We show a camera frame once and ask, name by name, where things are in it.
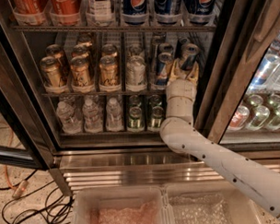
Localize water bottle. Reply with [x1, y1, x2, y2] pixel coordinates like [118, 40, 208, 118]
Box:
[82, 99, 103, 133]
[106, 97, 123, 132]
[56, 101, 82, 135]

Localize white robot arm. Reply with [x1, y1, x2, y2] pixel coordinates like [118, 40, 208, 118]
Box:
[159, 61, 280, 221]

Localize silver white can front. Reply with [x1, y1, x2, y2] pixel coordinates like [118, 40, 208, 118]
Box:
[126, 55, 146, 86]

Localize middle water bottle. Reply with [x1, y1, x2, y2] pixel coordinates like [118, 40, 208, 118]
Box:
[82, 99, 103, 133]

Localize green can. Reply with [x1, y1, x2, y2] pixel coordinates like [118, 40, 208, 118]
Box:
[127, 106, 144, 132]
[147, 106, 164, 131]

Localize right coca cola can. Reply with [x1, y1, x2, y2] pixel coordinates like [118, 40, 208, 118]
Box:
[51, 0, 79, 16]

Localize coca cola can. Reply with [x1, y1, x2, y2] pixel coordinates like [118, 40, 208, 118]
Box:
[13, 0, 48, 15]
[51, 0, 79, 16]

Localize right clear plastic bin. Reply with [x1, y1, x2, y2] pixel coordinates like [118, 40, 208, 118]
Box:
[164, 181, 262, 224]

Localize gold can front left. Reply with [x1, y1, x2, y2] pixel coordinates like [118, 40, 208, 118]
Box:
[40, 56, 66, 87]

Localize fridge steel base grille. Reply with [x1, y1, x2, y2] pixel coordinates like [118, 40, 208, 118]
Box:
[48, 146, 280, 204]

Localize pepsi can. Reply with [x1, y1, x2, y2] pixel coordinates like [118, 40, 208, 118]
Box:
[184, 0, 215, 16]
[154, 0, 181, 16]
[122, 0, 146, 15]

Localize gold can front middle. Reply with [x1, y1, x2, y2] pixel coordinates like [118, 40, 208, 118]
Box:
[71, 56, 92, 87]

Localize orange cable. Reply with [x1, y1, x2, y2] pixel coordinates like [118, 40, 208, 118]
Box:
[0, 120, 31, 200]

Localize gold can front right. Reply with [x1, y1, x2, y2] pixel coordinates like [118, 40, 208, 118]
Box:
[99, 55, 119, 87]

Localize white label bottle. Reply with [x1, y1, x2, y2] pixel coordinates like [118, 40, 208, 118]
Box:
[87, 0, 114, 26]

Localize left green can front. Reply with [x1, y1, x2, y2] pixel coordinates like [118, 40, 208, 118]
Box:
[127, 106, 144, 132]

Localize left clear plastic bin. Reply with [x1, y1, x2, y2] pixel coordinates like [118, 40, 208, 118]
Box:
[72, 185, 168, 224]

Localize left coca cola can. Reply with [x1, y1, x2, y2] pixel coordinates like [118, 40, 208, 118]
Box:
[13, 0, 48, 15]

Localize redbull can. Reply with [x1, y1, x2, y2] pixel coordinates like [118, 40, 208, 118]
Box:
[155, 52, 173, 85]
[179, 43, 199, 71]
[157, 42, 173, 55]
[176, 37, 190, 52]

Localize right water bottle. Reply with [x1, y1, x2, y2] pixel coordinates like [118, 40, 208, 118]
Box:
[106, 97, 123, 132]

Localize middle pepsi can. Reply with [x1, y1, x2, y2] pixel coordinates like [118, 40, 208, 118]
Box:
[154, 0, 181, 16]

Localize red can behind glass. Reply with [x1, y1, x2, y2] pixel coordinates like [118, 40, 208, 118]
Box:
[229, 105, 250, 128]

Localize right pepsi can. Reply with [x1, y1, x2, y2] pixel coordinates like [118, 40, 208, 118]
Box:
[184, 0, 215, 16]

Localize left pepsi can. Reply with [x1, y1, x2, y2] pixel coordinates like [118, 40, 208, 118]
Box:
[122, 0, 146, 15]

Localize middle green can front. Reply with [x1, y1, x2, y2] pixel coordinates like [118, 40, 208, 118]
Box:
[147, 106, 164, 131]

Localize left water bottle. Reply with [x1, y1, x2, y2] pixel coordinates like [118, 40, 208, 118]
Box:
[56, 101, 82, 135]

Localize black cables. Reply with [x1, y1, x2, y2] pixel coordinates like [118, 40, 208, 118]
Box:
[0, 163, 76, 224]

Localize open glass fridge door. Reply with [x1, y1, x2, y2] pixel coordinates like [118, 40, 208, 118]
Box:
[0, 25, 53, 171]

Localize clear plastic bin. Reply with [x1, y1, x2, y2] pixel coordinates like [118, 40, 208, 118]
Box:
[164, 181, 262, 224]
[72, 185, 168, 224]

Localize gold can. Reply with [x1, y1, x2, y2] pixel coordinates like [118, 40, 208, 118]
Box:
[40, 56, 66, 87]
[99, 55, 119, 87]
[71, 56, 92, 87]

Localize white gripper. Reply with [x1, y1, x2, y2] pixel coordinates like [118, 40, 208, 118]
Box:
[166, 59, 200, 101]

